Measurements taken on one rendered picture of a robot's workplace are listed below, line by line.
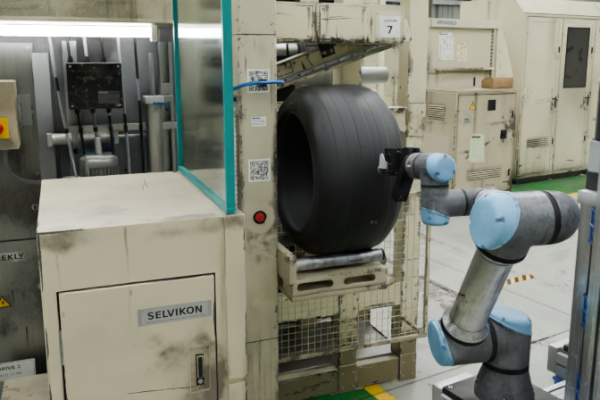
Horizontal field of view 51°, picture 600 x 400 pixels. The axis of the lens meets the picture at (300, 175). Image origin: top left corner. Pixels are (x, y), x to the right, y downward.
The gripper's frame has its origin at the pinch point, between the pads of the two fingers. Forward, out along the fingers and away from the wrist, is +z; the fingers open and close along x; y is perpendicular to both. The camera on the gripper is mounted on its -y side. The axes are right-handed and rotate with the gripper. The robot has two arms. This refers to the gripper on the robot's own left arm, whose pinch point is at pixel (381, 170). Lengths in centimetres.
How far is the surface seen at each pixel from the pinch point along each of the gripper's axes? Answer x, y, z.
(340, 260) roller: 7.2, -31.1, 18.7
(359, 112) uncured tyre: 3.1, 18.7, 8.3
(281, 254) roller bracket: 27.2, -27.2, 21.6
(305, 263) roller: 19.9, -30.8, 18.7
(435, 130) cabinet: -276, 8, 397
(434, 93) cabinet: -275, 47, 395
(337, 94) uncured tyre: 7.3, 25.0, 15.7
